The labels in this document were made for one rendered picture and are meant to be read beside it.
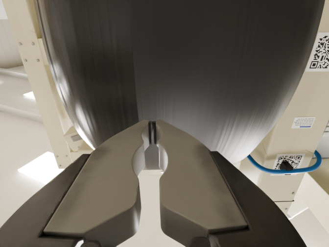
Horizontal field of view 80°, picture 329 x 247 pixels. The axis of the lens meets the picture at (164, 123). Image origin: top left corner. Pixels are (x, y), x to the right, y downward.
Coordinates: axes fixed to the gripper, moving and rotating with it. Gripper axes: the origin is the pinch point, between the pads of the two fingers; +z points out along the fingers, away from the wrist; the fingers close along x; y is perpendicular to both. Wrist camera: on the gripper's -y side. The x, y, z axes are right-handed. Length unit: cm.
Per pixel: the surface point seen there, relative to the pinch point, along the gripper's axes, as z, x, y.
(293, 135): 29.3, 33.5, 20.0
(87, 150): 56, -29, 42
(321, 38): 29.3, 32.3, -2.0
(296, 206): 58, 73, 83
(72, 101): 10.2, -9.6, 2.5
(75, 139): 69, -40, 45
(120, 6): 8.2, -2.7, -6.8
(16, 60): 1144, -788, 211
